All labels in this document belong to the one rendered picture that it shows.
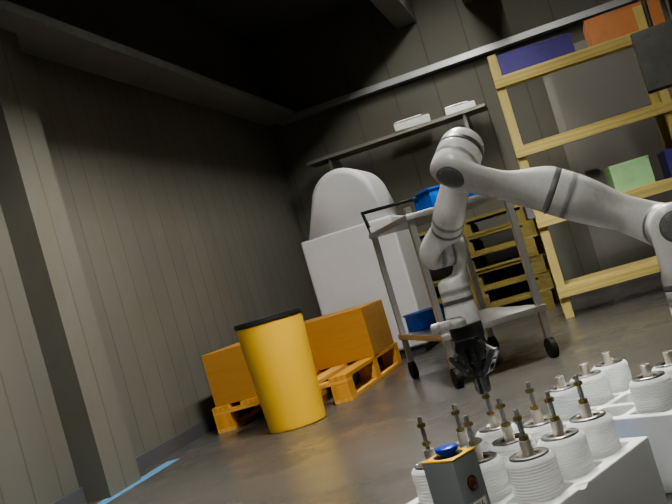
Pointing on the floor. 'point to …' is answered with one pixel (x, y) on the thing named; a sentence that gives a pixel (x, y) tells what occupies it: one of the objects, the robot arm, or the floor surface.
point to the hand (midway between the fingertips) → (482, 384)
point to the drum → (282, 370)
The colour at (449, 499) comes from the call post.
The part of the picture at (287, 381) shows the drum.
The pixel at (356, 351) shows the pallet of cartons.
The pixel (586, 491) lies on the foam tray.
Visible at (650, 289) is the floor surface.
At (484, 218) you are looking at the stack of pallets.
